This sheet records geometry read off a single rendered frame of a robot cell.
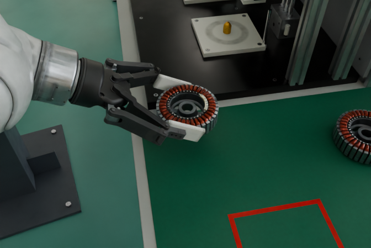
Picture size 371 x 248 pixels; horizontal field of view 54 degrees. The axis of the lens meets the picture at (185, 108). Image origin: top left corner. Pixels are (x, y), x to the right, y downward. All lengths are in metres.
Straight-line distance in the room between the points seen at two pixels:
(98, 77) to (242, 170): 0.30
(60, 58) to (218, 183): 0.33
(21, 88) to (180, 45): 0.58
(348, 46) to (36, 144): 1.37
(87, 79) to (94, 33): 1.81
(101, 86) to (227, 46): 0.40
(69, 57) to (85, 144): 1.18
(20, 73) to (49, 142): 1.39
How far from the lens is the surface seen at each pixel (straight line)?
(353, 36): 0.80
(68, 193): 1.57
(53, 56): 0.56
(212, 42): 0.89
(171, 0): 1.08
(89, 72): 0.57
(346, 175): 0.72
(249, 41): 0.91
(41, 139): 1.78
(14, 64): 0.38
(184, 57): 0.86
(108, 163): 1.64
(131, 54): 0.92
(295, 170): 0.69
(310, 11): 0.72
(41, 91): 0.56
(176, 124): 0.60
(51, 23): 2.55
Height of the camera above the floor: 1.30
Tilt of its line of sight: 46 degrees down
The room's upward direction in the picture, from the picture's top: straight up
